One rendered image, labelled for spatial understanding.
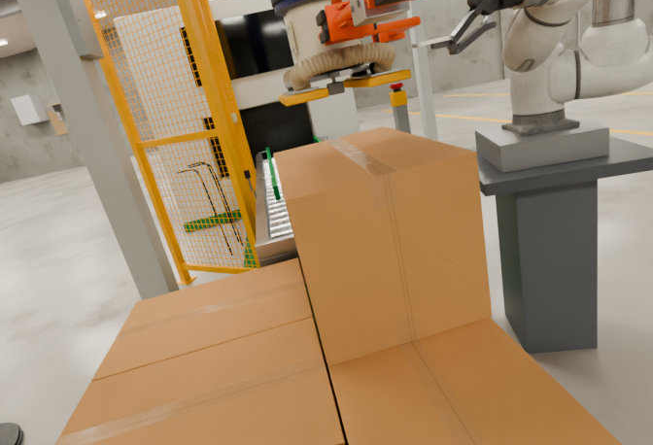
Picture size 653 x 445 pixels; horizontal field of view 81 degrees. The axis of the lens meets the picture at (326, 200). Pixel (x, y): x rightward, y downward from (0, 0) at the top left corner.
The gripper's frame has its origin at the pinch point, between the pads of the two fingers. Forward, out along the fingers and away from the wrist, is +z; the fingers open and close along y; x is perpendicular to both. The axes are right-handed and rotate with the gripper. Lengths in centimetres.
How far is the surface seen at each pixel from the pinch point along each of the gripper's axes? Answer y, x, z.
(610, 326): 124, 35, -77
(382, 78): 11.7, 8.9, 5.7
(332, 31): 1.6, -3.2, 17.1
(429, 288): 57, -5, 7
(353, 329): 62, -5, 26
